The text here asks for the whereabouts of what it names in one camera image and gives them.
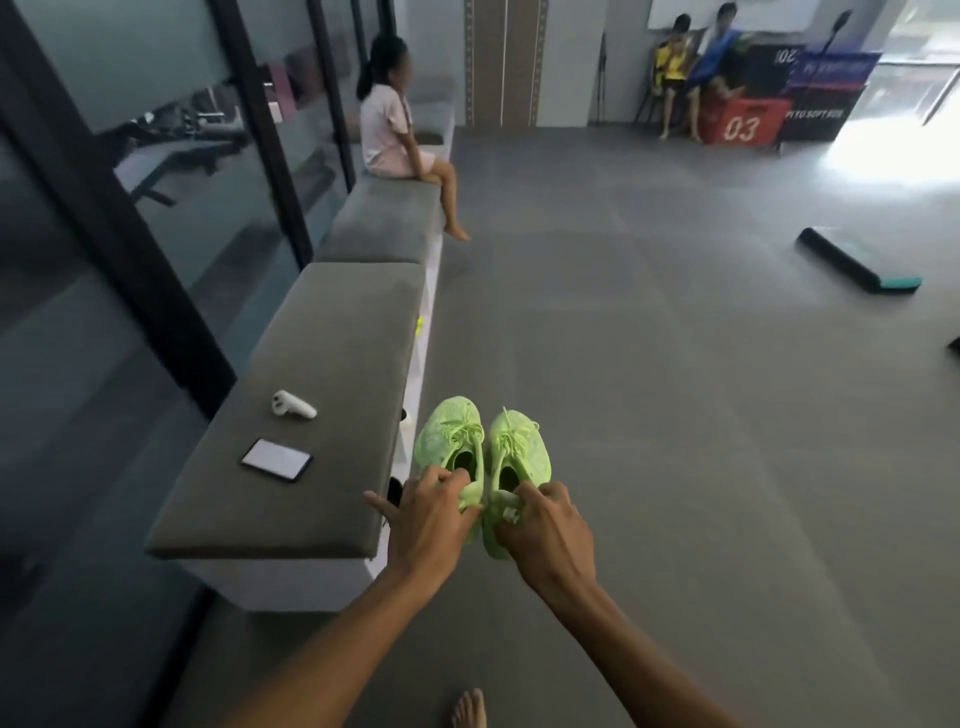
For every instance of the black framed glass partition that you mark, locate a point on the black framed glass partition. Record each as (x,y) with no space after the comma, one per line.
(150,187)

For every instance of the small grey bench cushion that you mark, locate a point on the small grey bench cushion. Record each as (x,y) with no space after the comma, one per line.
(431,120)

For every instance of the person's right forearm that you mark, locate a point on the person's right forearm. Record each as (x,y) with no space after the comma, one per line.
(637,660)

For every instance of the red plyo box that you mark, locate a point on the red plyo box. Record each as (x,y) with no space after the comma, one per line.
(746,121)

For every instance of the person's foot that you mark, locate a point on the person's foot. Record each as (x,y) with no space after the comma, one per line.
(469,711)

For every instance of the person's left little finger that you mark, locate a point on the person's left little finger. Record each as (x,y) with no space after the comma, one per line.
(379,504)

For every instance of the dark soft plyo box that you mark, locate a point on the dark soft plyo box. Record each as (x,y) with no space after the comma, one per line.
(825,109)

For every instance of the person's left forearm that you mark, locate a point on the person's left forearm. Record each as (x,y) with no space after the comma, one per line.
(345,652)

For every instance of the white earbuds case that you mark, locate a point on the white earbuds case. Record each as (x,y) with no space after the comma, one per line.
(294,405)

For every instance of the person's right fingers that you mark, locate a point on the person's right fingers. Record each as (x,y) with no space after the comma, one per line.
(529,506)

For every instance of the large grey bench cushion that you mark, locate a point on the large grey bench cushion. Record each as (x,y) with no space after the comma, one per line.
(330,360)

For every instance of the white bench base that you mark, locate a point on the white bench base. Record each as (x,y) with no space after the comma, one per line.
(300,581)

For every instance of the wooden pillar panel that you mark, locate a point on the wooden pillar panel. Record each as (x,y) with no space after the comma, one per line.
(505,60)

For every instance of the neon green sneaker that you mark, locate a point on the neon green sneaker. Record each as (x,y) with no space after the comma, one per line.
(517,446)
(446,435)

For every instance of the medium grey bench cushion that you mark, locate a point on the medium grey bench cushion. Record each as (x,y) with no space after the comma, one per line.
(382,221)

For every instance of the person's left hand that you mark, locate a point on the person's left hand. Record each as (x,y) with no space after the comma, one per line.
(424,529)

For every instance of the black smartphone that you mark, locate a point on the black smartphone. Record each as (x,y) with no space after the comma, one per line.
(276,459)

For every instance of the black plyo box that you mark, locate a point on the black plyo box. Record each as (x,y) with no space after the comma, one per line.
(776,71)

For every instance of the black and teal step platform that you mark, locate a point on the black and teal step platform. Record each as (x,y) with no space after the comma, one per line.
(855,262)

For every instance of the white board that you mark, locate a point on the white board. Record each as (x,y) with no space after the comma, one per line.
(765,11)

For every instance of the person's right hand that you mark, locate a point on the person's right hand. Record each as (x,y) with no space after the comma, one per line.
(551,544)

